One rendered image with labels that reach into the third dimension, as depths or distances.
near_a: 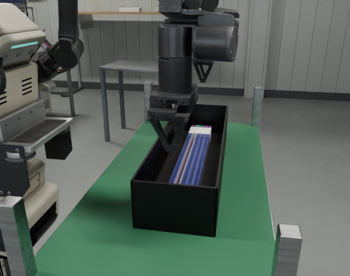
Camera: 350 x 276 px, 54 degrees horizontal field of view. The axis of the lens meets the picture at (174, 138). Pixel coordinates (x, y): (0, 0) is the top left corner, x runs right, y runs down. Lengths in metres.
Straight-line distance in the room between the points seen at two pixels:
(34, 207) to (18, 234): 0.56
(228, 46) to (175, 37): 0.08
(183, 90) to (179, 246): 0.30
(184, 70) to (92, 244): 0.38
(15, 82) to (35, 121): 0.14
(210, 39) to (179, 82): 0.09
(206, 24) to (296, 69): 5.08
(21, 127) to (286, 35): 4.81
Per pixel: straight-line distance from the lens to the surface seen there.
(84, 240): 0.72
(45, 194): 1.22
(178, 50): 0.55
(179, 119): 0.54
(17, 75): 1.08
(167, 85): 0.57
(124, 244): 0.70
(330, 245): 2.40
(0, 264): 1.51
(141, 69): 3.35
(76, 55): 1.16
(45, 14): 6.37
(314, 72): 5.66
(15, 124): 1.05
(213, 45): 0.53
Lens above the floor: 1.39
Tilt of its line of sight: 22 degrees down
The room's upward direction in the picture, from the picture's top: straight up
